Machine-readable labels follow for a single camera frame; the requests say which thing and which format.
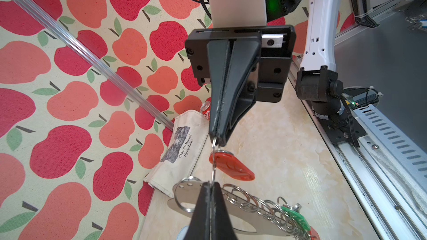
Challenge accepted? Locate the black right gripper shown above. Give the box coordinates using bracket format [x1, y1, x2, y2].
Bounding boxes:
[185, 25, 296, 146]

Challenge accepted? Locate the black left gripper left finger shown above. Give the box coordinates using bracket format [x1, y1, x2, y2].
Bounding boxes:
[184, 182, 211, 240]

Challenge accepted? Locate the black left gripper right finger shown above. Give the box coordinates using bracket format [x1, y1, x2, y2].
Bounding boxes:
[211, 182, 237, 240]

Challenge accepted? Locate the metal car-shaped key holder plate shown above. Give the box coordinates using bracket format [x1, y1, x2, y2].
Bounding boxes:
[167, 176, 316, 240]

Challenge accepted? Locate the red framed tag with key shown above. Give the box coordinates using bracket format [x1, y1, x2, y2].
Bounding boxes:
[209, 150, 255, 181]

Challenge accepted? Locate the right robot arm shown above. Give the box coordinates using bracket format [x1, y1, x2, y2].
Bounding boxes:
[185, 0, 359, 147]

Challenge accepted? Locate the red soda can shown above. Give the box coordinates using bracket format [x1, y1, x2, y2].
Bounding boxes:
[200, 98, 211, 120]

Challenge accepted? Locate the green key tag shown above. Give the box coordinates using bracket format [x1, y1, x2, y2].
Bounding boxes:
[281, 206, 311, 232]

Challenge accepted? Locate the beige canvas tote bag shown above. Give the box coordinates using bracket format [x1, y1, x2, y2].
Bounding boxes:
[144, 110, 209, 198]

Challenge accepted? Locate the aluminium corner post right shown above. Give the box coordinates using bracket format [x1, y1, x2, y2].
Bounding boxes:
[13, 0, 173, 130]

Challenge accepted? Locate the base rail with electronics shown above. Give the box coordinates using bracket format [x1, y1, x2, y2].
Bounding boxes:
[288, 59, 427, 240]

